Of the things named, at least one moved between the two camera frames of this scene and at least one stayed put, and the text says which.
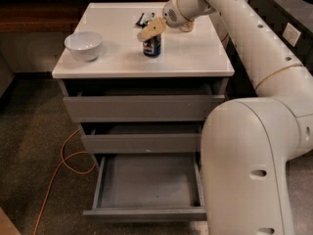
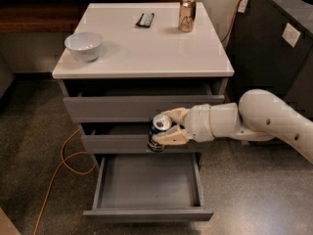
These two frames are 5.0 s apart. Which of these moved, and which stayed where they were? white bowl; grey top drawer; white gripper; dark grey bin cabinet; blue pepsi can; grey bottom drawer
Moved: white gripper; blue pepsi can
Stayed: grey bottom drawer; grey top drawer; dark grey bin cabinet; white bowl
